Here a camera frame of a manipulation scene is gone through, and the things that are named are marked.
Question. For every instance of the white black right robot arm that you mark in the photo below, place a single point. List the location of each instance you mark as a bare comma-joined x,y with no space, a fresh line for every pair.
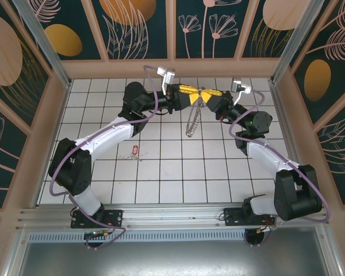
293,195

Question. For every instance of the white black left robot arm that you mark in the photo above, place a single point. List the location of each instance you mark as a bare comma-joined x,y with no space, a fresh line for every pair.
72,172

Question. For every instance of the yellow power connector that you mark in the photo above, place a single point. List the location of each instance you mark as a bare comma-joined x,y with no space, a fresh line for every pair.
261,230
105,235

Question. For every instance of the grey metal sheet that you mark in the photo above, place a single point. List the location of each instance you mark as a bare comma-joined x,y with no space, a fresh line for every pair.
172,258

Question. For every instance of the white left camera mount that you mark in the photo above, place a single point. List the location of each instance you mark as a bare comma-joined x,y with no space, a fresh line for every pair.
164,86

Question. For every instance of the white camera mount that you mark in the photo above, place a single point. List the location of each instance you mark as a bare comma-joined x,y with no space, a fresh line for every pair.
238,99
164,86

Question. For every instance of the aluminium side rail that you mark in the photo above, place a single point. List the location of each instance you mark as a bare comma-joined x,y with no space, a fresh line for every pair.
281,115

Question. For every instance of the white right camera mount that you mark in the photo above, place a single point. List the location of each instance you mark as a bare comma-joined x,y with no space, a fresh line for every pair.
238,99

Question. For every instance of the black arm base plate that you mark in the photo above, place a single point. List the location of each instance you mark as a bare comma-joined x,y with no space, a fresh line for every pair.
115,218
233,218

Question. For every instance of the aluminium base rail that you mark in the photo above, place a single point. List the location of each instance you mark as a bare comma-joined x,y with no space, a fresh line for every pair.
172,218

